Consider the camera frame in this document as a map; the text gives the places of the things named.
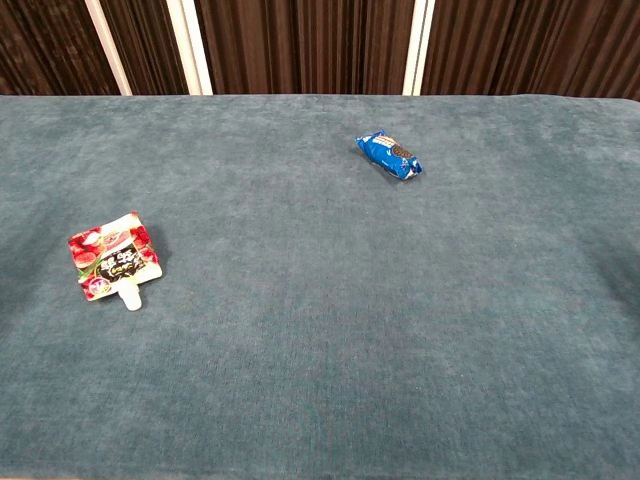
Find blue snack packet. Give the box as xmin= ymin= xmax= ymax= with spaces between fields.
xmin=355 ymin=129 xmax=424 ymax=182

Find red fruit spout pouch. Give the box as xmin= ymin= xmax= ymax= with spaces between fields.
xmin=67 ymin=210 xmax=164 ymax=312

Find white partition post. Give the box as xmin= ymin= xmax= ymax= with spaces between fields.
xmin=401 ymin=0 xmax=437 ymax=96
xmin=166 ymin=0 xmax=215 ymax=96
xmin=83 ymin=0 xmax=134 ymax=96

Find teal velvet table cloth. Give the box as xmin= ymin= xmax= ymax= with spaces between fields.
xmin=0 ymin=93 xmax=640 ymax=480

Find dark brown slatted curtain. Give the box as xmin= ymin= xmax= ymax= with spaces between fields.
xmin=0 ymin=0 xmax=640 ymax=102

